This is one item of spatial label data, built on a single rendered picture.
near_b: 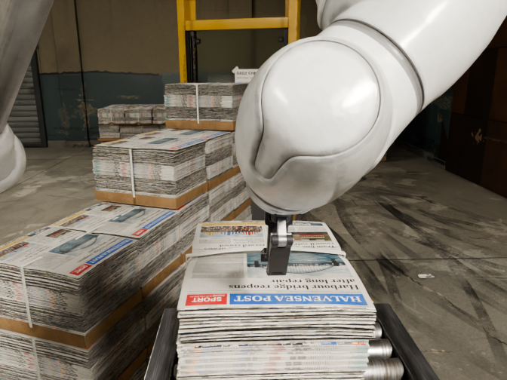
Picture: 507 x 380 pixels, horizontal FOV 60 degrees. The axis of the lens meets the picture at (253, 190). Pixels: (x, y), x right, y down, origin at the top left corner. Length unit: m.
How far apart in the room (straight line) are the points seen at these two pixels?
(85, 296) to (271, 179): 1.06
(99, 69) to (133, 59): 0.62
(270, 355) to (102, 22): 8.02
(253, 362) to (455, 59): 0.50
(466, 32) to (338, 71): 0.13
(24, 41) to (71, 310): 0.75
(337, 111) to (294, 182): 0.06
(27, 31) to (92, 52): 7.66
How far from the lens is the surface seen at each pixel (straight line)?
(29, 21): 0.85
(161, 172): 1.71
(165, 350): 0.97
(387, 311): 1.13
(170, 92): 2.31
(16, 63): 0.89
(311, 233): 0.91
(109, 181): 1.86
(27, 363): 1.57
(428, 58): 0.35
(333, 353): 0.70
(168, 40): 8.23
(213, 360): 0.69
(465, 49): 0.37
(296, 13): 2.64
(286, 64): 0.27
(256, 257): 0.80
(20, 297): 1.45
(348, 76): 0.26
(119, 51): 8.39
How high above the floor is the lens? 1.35
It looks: 15 degrees down
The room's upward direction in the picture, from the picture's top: straight up
